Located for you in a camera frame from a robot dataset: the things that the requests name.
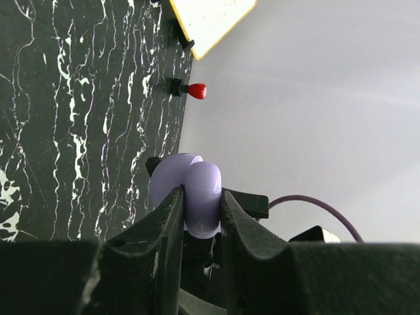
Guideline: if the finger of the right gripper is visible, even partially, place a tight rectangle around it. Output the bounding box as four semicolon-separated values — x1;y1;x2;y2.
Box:
145;157;161;177
226;189;269;219

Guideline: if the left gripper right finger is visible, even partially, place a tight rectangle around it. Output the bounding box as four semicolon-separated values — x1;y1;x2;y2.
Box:
220;192;419;314

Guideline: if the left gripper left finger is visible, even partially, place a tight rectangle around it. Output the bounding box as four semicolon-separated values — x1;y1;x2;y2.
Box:
1;187;184;314

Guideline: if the purple earbud charging case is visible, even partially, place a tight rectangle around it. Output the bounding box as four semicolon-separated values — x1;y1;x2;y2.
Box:
150;153;222;240

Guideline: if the red emergency stop button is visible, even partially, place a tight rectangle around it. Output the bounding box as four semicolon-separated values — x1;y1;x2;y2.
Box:
170;78;207;100

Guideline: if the white whiteboard with wooden frame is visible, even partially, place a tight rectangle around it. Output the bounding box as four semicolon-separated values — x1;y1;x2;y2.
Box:
169;0;258;60

